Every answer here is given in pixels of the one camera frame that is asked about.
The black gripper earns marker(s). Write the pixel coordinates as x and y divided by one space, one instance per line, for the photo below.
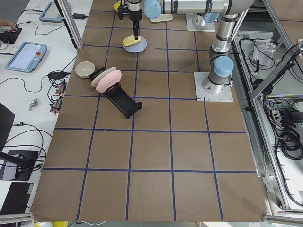
134 14

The yellow bread roll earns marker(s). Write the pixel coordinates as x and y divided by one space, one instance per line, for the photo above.
131 40

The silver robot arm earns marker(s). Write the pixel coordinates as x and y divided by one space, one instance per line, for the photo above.
135 8
221 64

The blue plate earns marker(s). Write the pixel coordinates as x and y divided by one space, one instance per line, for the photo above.
136 48

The pink plate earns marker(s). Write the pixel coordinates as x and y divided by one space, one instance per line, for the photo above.
108 80

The cream plate in rack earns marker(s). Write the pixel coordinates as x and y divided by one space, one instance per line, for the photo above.
99 74

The cream bowl with lemon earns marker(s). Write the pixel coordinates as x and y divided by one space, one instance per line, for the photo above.
117 5

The white rectangular tray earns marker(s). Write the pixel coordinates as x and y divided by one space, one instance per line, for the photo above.
162 18

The black power adapter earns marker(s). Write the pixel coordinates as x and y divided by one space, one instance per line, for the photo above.
79 16

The cream empty bowl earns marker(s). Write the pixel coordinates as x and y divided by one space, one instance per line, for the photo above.
85 69

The black dish rack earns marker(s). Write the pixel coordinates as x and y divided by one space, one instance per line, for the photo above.
122 101

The far blue teach pendant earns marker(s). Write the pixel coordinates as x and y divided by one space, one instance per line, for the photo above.
51 14

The blue teach pendant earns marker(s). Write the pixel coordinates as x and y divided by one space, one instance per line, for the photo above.
27 57
51 14

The near blue teach pendant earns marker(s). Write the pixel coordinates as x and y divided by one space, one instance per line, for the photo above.
27 57

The black monitor stand base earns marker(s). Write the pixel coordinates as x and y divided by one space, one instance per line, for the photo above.
18 164

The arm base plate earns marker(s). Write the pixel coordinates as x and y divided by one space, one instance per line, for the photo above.
202 23
208 92

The aluminium frame post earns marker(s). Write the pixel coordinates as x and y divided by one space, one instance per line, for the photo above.
65 12

